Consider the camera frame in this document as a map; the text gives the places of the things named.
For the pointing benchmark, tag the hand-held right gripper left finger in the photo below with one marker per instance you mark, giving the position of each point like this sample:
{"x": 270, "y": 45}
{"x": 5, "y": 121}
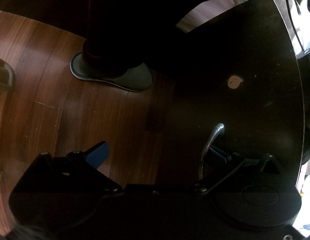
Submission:
{"x": 98, "y": 153}

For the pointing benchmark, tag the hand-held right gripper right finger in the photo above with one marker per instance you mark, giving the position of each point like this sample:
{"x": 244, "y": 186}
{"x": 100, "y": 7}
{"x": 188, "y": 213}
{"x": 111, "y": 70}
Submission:
{"x": 218, "y": 153}

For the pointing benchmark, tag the person's grey slipper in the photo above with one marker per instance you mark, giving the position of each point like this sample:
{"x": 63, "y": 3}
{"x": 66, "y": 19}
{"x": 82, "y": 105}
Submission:
{"x": 136, "y": 80}

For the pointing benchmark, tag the person's dark trouser leg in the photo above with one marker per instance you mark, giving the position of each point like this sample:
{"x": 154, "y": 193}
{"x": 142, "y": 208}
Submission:
{"x": 107, "y": 30}

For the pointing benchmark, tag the mauve bed skirt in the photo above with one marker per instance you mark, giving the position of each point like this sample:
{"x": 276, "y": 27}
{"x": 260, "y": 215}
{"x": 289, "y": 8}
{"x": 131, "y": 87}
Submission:
{"x": 202, "y": 15}

